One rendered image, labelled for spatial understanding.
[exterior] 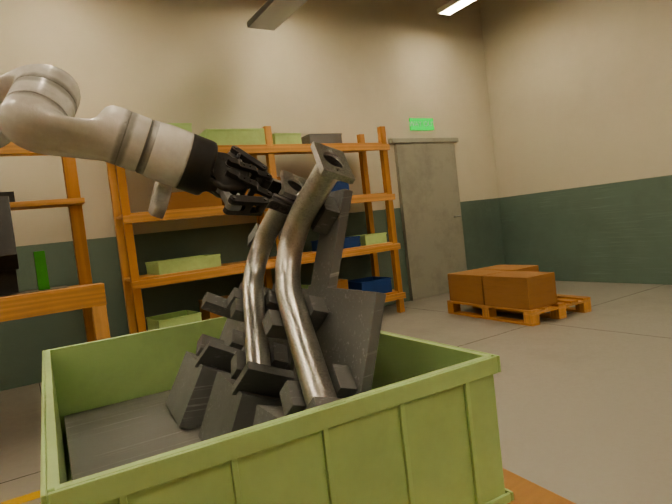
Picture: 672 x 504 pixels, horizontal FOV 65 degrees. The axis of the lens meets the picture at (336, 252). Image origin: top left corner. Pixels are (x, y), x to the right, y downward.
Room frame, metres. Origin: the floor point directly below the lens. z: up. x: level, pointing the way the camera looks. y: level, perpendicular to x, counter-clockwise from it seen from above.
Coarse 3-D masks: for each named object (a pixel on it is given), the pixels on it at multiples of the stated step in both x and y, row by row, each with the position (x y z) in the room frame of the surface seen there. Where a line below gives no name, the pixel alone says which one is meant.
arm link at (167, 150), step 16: (160, 128) 0.65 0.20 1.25; (176, 128) 0.66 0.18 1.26; (160, 144) 0.64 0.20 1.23; (176, 144) 0.65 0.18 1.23; (192, 144) 0.66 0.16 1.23; (144, 160) 0.64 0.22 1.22; (160, 160) 0.64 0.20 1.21; (176, 160) 0.65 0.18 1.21; (160, 176) 0.66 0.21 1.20; (176, 176) 0.66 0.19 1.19; (160, 192) 0.68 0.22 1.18; (160, 208) 0.68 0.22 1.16
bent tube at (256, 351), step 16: (288, 176) 0.74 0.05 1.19; (288, 192) 0.71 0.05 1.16; (272, 224) 0.75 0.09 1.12; (256, 240) 0.77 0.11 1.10; (272, 240) 0.77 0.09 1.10; (256, 256) 0.76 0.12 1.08; (256, 272) 0.75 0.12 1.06; (256, 288) 0.73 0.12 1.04; (256, 304) 0.70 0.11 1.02; (256, 320) 0.68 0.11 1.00; (256, 336) 0.65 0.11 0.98; (256, 352) 0.63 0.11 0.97
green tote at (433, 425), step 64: (64, 384) 0.87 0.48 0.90; (128, 384) 0.92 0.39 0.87; (384, 384) 0.71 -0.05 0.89; (448, 384) 0.50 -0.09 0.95; (64, 448) 0.85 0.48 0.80; (192, 448) 0.38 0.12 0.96; (256, 448) 0.40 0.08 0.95; (320, 448) 0.43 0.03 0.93; (384, 448) 0.46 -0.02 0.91; (448, 448) 0.50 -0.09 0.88
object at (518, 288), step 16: (464, 272) 5.69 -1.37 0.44; (480, 272) 5.53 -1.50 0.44; (496, 272) 5.37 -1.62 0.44; (512, 272) 5.22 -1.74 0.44; (528, 272) 5.08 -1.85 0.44; (544, 272) 4.95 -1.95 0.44; (464, 288) 5.50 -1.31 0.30; (480, 288) 5.27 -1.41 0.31; (496, 288) 5.06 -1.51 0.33; (512, 288) 4.88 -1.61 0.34; (528, 288) 4.73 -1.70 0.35; (544, 288) 4.83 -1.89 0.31; (448, 304) 5.75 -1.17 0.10; (464, 304) 5.51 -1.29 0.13; (480, 304) 5.29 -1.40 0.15; (496, 304) 5.08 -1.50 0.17; (512, 304) 4.90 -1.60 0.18; (528, 304) 4.73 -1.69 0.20; (544, 304) 4.82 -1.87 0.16; (560, 304) 4.86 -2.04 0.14; (576, 304) 4.96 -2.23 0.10; (496, 320) 5.10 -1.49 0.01; (512, 320) 4.94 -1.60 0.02; (528, 320) 4.73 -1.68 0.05
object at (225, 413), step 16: (272, 288) 0.79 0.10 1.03; (304, 288) 0.68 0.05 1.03; (288, 352) 0.66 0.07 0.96; (288, 368) 0.64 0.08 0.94; (224, 384) 0.67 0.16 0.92; (224, 400) 0.65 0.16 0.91; (240, 400) 0.60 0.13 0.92; (256, 400) 0.60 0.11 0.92; (272, 400) 0.61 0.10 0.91; (208, 416) 0.68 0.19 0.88; (224, 416) 0.63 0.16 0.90; (240, 416) 0.59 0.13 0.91; (208, 432) 0.66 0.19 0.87; (224, 432) 0.61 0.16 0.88
